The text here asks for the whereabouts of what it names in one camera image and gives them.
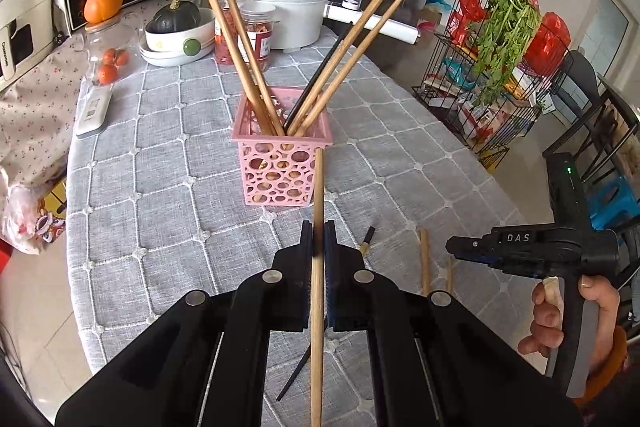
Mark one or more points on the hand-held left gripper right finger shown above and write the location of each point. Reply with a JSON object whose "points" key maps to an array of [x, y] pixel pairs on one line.
{"points": [[330, 242]]}

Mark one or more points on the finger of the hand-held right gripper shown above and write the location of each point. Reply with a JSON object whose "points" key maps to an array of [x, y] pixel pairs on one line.
{"points": [[467, 246], [482, 261]]}

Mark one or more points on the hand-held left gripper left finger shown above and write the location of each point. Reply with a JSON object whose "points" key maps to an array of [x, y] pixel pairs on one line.
{"points": [[302, 252]]}

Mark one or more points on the tan bamboo chopstick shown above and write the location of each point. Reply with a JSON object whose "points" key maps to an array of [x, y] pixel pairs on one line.
{"points": [[369, 39], [450, 274], [252, 57], [230, 57], [351, 39], [425, 262], [241, 57]]}

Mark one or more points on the pink perforated plastic basket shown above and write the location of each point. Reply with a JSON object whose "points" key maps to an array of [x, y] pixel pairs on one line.
{"points": [[250, 141]]}

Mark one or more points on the person's right hand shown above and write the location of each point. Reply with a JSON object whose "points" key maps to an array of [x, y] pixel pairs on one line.
{"points": [[547, 327]]}

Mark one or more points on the blue plastic stool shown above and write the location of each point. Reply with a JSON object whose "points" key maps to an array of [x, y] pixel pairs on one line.
{"points": [[615, 202]]}

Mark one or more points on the black chair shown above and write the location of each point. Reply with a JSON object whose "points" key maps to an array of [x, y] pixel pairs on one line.
{"points": [[590, 107]]}

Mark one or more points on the grey checked tablecloth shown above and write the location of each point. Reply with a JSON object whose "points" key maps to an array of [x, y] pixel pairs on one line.
{"points": [[150, 187]]}

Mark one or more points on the teal plastic container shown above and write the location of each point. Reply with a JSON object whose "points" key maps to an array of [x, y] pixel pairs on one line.
{"points": [[459, 73]]}

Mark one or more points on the bunch of green herbs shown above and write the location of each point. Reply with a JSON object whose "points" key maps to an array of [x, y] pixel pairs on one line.
{"points": [[505, 37]]}

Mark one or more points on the short clear jar red label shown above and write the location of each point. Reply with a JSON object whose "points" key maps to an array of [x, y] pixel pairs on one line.
{"points": [[262, 37]]}

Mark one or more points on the tall clear jar red contents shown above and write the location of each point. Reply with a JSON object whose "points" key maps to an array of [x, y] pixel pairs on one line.
{"points": [[219, 52]]}

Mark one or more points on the white electric pot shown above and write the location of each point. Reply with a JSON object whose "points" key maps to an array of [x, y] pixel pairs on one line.
{"points": [[295, 17]]}

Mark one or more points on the white bowl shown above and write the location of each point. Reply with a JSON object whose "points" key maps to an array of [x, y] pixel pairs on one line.
{"points": [[170, 42]]}

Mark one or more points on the yellow box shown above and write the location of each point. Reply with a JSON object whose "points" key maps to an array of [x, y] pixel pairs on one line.
{"points": [[57, 197]]}

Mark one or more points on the white remote control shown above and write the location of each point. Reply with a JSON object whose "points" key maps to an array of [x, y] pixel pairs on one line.
{"points": [[93, 109]]}

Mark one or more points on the small red tomato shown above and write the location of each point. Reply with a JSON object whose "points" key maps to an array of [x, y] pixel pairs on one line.
{"points": [[120, 57], [107, 74], [108, 56]]}

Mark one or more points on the dark green pumpkin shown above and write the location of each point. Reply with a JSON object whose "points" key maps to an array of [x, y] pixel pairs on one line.
{"points": [[175, 17]]}

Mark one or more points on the pink plastic bag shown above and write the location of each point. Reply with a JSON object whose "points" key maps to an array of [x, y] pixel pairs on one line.
{"points": [[20, 217]]}

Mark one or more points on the clear glass jar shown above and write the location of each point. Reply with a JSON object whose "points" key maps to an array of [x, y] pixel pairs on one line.
{"points": [[97, 42]]}

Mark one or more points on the floral cabinet cloth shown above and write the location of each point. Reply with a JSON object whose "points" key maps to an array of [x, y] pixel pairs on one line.
{"points": [[30, 122]]}

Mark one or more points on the cream air fryer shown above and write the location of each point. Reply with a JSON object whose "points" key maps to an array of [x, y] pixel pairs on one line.
{"points": [[25, 7]]}

